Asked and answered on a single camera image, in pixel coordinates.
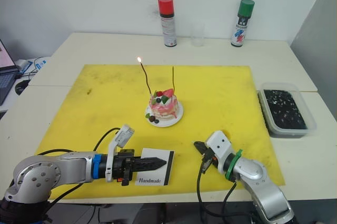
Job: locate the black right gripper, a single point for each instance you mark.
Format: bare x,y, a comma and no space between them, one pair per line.
210,161

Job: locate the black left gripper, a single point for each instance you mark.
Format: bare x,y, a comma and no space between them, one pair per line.
122,164

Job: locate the white Handmade matchbox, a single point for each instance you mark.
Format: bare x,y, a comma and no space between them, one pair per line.
154,176

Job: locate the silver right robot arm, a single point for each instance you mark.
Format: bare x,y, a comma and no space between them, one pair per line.
260,182

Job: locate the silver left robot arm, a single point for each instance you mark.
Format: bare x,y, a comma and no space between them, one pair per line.
65,166

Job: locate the pink layered fruit cake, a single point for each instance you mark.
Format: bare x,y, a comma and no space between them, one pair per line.
164,108

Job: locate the white round plate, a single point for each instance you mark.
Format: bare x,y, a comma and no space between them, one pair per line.
176,120

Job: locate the berry garnish on plate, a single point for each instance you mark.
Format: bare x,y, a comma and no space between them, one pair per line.
152,118

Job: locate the yellow foam mat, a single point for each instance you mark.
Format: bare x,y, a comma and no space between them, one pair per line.
223,97

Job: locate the thin wavy lit candle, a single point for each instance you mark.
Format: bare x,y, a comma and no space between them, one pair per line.
145,76

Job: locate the clear container with dark contents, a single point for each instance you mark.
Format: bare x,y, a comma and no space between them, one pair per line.
285,108

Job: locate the clear plastic cup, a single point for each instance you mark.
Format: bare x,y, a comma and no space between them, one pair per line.
197,36

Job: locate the red cap spray can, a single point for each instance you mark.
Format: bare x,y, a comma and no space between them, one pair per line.
168,21

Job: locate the green cap spray can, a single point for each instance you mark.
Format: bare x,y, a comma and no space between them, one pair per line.
242,24

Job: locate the blue white packet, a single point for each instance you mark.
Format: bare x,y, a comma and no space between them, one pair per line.
40,63

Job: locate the black computer mouse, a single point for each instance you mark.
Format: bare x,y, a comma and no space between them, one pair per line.
21,86

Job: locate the white box with blue print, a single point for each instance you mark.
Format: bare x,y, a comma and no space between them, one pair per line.
23,65

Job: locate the dark laptop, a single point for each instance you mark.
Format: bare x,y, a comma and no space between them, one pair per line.
6,76

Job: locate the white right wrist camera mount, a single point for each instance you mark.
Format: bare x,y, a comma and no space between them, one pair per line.
219,143

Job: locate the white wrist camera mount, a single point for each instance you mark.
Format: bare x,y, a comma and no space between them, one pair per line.
123,136
219,143

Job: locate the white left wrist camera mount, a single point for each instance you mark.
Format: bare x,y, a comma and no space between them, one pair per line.
123,136

